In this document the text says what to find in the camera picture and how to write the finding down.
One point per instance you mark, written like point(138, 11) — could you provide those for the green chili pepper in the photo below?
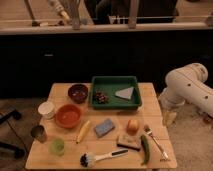
point(145, 145)

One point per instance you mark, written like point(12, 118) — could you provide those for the blue sponge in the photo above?
point(103, 128)

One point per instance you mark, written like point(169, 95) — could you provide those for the orange apple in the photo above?
point(132, 126)

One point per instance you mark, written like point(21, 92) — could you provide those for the green plastic tray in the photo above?
point(109, 85)

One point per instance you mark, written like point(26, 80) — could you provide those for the yellow banana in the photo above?
point(83, 131)

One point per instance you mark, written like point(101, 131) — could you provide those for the wooden scrub brush block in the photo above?
point(126, 141)

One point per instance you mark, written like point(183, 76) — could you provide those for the metal cup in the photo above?
point(38, 132)

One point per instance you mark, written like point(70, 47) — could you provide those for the grey triangular cloth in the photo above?
point(125, 93)

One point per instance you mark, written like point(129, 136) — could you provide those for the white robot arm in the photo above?
point(187, 84)

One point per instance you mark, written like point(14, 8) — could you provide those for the green plastic cup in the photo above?
point(57, 147)

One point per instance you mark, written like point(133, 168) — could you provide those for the white cup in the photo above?
point(46, 110)

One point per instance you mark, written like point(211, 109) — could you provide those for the orange bowl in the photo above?
point(68, 116)

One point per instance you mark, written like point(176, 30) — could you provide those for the white dish brush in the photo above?
point(89, 159)

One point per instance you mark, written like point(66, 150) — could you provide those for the purple bowl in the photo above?
point(78, 93)

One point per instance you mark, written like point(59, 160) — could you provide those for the dark grape bunch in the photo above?
point(100, 97)

